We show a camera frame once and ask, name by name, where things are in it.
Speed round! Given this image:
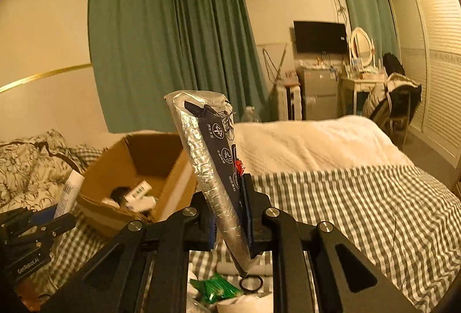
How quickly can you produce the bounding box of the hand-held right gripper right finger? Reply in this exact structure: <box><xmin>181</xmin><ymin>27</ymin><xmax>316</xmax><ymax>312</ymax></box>
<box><xmin>239</xmin><ymin>173</ymin><xmax>431</xmax><ymax>313</ymax></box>

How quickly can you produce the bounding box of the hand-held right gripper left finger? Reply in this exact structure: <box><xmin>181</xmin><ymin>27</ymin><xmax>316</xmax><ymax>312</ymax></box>
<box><xmin>39</xmin><ymin>191</ymin><xmax>217</xmax><ymax>313</ymax></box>

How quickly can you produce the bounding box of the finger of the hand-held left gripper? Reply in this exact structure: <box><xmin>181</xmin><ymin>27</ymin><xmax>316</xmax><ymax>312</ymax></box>
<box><xmin>34</xmin><ymin>214</ymin><xmax>77</xmax><ymax>238</ymax></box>
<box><xmin>0</xmin><ymin>207</ymin><xmax>58</xmax><ymax>227</ymax></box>

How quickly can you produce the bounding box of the long white tube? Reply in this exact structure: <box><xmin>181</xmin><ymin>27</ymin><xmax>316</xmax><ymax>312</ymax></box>
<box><xmin>216</xmin><ymin>261</ymin><xmax>274</xmax><ymax>276</ymax></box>

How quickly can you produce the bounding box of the silver dark blue foil pouch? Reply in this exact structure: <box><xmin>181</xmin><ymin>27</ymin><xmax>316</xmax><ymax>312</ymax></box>
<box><xmin>164</xmin><ymin>90</ymin><xmax>260</xmax><ymax>276</ymax></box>

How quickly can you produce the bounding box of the green snack packet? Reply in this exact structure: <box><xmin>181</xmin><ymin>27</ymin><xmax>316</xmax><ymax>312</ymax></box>
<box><xmin>190</xmin><ymin>273</ymin><xmax>245</xmax><ymax>303</ymax></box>

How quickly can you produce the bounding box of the black round item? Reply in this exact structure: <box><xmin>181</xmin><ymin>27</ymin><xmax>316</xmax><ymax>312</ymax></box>
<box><xmin>110</xmin><ymin>187</ymin><xmax>132</xmax><ymax>207</ymax></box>

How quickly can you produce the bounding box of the white box green label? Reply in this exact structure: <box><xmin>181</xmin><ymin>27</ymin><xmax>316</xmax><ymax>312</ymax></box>
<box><xmin>122</xmin><ymin>180</ymin><xmax>152</xmax><ymax>205</ymax></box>

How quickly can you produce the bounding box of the black ring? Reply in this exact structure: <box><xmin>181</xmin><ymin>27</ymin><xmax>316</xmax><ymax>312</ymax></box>
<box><xmin>239</xmin><ymin>275</ymin><xmax>264</xmax><ymax>294</ymax></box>

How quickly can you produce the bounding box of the cardboard box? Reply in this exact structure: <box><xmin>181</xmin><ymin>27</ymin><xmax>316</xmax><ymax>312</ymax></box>
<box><xmin>77</xmin><ymin>133</ymin><xmax>198</xmax><ymax>240</ymax></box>

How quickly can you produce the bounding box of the person's left hand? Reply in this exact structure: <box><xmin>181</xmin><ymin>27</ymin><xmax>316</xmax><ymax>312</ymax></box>
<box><xmin>16</xmin><ymin>279</ymin><xmax>41</xmax><ymax>312</ymax></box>

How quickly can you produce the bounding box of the floral quilt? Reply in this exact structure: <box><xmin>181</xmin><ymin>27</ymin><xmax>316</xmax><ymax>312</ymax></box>
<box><xmin>0</xmin><ymin>129</ymin><xmax>83</xmax><ymax>214</ymax></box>

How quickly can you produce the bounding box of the white blanket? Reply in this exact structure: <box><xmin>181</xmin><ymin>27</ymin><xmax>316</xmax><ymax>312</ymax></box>
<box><xmin>234</xmin><ymin>115</ymin><xmax>415</xmax><ymax>178</ymax></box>

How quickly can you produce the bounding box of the clear water bottle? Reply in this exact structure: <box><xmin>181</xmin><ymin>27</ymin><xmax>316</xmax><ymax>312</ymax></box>
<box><xmin>241</xmin><ymin>106</ymin><xmax>262</xmax><ymax>123</ymax></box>

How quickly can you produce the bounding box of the checkered bed sheet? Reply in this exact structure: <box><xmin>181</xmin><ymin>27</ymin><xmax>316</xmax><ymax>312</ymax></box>
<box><xmin>36</xmin><ymin>165</ymin><xmax>461</xmax><ymax>313</ymax></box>

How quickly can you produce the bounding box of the white plastic drawer unit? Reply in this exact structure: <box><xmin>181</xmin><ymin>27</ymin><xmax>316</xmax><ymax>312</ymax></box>
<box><xmin>275</xmin><ymin>84</ymin><xmax>301</xmax><ymax>121</ymax></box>

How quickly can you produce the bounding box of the grey mini fridge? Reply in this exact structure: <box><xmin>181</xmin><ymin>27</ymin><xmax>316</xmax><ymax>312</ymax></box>
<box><xmin>297</xmin><ymin>66</ymin><xmax>341</xmax><ymax>121</ymax></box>

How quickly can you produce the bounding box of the thin leaning stick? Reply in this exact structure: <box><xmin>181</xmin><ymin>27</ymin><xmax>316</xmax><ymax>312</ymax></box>
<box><xmin>272</xmin><ymin>43</ymin><xmax>289</xmax><ymax>86</ymax></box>

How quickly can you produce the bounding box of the white dressing table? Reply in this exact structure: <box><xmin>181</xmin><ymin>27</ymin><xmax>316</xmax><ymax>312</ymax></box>
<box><xmin>339</xmin><ymin>68</ymin><xmax>388</xmax><ymax>115</ymax></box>

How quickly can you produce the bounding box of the padded jacket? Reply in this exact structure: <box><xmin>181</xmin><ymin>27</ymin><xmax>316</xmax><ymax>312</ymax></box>
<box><xmin>362</xmin><ymin>72</ymin><xmax>422</xmax><ymax>119</ymax></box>

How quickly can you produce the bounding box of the wooden chair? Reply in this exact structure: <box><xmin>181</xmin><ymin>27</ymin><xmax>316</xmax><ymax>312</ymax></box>
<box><xmin>383</xmin><ymin>90</ymin><xmax>411</xmax><ymax>146</ymax></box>

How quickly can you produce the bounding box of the wide green curtain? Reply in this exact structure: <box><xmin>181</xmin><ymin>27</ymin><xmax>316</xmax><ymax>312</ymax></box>
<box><xmin>88</xmin><ymin>0</ymin><xmax>271</xmax><ymax>133</ymax></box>

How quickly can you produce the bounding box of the black television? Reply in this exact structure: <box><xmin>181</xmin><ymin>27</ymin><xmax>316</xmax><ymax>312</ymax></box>
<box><xmin>293</xmin><ymin>20</ymin><xmax>347</xmax><ymax>55</ymax></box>

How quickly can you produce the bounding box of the oval white mirror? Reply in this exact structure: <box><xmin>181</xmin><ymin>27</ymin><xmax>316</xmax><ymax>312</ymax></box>
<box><xmin>349</xmin><ymin>27</ymin><xmax>376</xmax><ymax>69</ymax></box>

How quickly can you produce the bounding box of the black bag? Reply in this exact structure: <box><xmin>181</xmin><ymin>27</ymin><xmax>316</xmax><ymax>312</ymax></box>
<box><xmin>382</xmin><ymin>53</ymin><xmax>406</xmax><ymax>76</ymax></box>

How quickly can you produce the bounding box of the narrow green curtain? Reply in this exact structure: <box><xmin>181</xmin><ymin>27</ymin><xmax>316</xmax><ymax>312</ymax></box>
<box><xmin>337</xmin><ymin>0</ymin><xmax>400</xmax><ymax>63</ymax></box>

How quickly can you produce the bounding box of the white louvered wardrobe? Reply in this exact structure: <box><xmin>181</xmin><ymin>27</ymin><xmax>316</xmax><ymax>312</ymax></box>
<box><xmin>387</xmin><ymin>0</ymin><xmax>461</xmax><ymax>169</ymax></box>

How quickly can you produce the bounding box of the dark strap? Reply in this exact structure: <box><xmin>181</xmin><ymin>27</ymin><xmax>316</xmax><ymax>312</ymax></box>
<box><xmin>39</xmin><ymin>141</ymin><xmax>83</xmax><ymax>173</ymax></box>

